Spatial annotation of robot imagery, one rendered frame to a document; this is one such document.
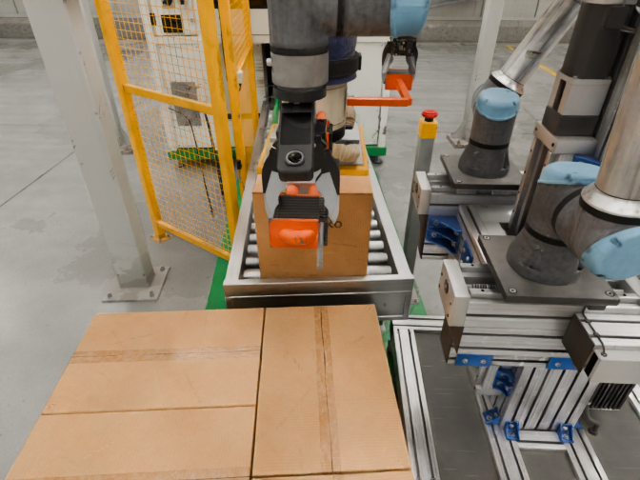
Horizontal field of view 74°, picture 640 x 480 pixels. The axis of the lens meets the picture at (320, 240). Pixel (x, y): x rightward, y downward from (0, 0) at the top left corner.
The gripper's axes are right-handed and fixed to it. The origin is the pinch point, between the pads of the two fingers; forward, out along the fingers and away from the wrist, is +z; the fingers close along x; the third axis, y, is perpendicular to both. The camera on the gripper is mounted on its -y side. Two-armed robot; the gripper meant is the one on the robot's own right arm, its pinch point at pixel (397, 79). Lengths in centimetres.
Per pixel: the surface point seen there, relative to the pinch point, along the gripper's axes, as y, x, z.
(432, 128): -31.8, 21.9, 27.4
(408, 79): 4.3, 2.8, -1.1
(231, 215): -45, -73, 81
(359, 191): 22.0, -11.8, 30.4
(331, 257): 23, -20, 57
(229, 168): -45, -72, 54
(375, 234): -14, 0, 71
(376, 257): 3, -1, 71
